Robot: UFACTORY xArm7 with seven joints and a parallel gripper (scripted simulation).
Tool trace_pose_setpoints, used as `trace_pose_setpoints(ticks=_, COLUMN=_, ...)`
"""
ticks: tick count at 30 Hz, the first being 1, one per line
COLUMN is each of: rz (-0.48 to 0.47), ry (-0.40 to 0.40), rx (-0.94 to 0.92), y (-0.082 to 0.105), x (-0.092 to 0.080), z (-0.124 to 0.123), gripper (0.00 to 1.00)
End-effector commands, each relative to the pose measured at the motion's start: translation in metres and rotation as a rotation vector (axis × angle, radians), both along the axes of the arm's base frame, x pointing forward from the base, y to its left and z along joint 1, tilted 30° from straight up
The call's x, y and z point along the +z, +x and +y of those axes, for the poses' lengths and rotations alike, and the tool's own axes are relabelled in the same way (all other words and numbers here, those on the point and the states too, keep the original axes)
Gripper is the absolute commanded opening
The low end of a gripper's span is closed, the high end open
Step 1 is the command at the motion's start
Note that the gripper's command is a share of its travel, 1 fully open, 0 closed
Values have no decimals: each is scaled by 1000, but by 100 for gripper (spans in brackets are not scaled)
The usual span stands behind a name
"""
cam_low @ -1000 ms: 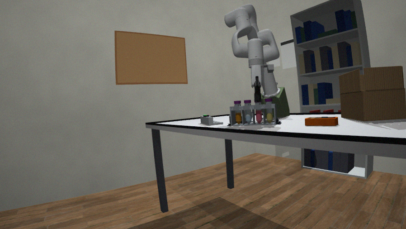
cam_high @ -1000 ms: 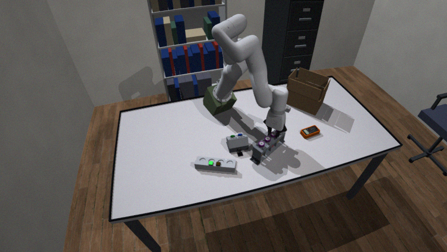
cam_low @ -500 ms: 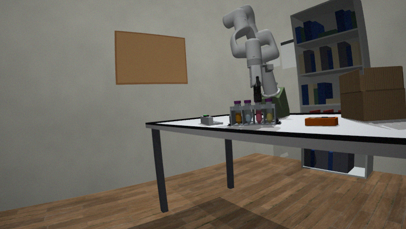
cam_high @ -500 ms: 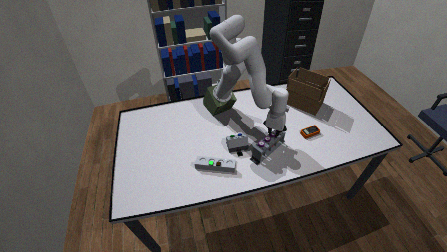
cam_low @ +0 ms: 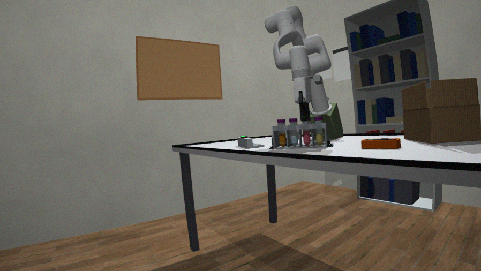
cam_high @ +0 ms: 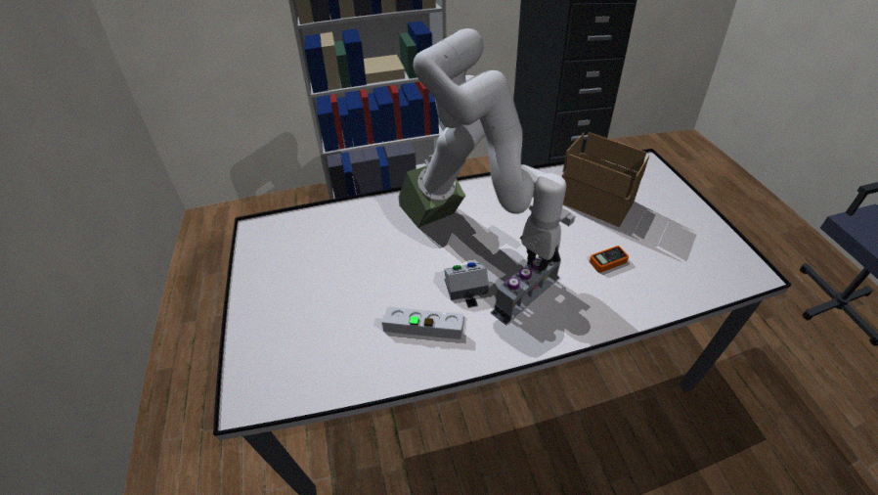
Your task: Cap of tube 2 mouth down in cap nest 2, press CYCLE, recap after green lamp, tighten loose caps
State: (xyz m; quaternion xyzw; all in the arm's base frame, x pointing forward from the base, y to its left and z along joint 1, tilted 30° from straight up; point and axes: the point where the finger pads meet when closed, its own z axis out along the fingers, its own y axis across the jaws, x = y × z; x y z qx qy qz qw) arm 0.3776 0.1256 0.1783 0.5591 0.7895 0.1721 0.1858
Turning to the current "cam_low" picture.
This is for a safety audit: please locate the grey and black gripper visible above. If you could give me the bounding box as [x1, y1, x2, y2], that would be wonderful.
[292, 77, 311, 121]

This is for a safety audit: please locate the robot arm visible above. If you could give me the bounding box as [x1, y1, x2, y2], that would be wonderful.
[265, 5, 332, 115]

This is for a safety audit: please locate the orange rectangular block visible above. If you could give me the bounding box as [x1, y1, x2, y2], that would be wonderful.
[361, 138, 401, 149]

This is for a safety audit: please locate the brown cardboard box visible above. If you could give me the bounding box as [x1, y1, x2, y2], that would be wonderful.
[401, 78, 481, 144]

